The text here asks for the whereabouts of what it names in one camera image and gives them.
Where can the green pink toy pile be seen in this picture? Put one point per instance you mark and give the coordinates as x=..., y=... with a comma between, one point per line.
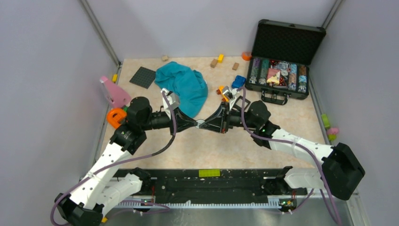
x=331, y=132

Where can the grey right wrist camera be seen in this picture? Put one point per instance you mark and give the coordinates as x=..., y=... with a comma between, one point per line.
x=230, y=96

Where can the yellow wooden block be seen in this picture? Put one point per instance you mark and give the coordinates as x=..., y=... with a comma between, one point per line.
x=220, y=58

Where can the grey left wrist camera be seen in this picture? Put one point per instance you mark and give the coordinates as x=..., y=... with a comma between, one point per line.
x=171, y=100

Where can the orange plastic toy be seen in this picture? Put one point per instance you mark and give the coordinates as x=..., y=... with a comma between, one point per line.
x=115, y=117

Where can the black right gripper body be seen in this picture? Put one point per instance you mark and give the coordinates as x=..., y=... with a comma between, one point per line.
x=233, y=117

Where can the yellow toy car red wheels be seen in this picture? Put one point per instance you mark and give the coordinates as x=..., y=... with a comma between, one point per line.
x=221, y=90

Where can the small yellow block at wall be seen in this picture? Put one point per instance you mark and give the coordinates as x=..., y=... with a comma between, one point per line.
x=114, y=78

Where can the tan wooden block left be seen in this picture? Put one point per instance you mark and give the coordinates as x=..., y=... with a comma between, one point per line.
x=213, y=63

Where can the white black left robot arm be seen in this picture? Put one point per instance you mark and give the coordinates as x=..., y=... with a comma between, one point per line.
x=90, y=200

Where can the orange tape roll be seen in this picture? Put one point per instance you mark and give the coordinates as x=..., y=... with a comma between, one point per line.
x=246, y=56

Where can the black poker chip case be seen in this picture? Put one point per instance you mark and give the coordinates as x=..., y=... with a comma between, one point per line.
x=280, y=60

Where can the black lego baseplate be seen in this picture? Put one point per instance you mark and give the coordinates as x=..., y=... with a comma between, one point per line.
x=143, y=77

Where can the pink plastic toy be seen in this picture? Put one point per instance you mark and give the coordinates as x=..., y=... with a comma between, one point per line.
x=114, y=94

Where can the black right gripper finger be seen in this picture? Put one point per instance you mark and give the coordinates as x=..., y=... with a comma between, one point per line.
x=214, y=126
x=216, y=114

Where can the blue toy car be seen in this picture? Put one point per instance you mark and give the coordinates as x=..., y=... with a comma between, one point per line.
x=238, y=82

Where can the black square frame far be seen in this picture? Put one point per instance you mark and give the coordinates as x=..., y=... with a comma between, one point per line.
x=240, y=103

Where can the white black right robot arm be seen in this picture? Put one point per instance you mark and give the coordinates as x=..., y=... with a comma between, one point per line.
x=337, y=169

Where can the tan wooden block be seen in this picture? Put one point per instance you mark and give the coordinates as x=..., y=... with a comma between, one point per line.
x=235, y=66
x=213, y=63

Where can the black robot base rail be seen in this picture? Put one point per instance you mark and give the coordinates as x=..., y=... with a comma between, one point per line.
x=236, y=186

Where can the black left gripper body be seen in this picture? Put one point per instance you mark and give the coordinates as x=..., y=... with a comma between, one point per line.
x=161, y=120

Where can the tan wooden block right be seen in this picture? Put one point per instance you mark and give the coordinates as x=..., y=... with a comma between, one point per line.
x=235, y=66

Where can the teal garment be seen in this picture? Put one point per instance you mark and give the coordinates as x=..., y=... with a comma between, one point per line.
x=187, y=83

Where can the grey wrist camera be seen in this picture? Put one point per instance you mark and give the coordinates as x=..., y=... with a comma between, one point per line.
x=230, y=96
x=171, y=100

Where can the green label strip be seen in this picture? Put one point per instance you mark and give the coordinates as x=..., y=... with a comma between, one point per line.
x=204, y=173

